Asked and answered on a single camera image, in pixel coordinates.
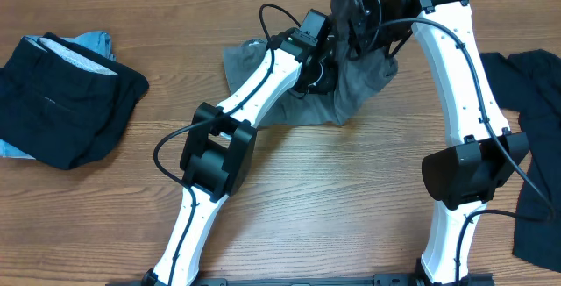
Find grey shorts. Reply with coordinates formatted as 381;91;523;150
224;0;398;127

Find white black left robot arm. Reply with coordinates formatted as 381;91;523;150
141;10;337;285

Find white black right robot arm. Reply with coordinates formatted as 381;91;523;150
331;0;529;285

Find dark teal t-shirt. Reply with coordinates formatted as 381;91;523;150
480;50;560;272

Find light blue jeans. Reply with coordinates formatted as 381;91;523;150
1;31;117;160

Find folded black shorts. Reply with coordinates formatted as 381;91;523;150
1;32;149;170

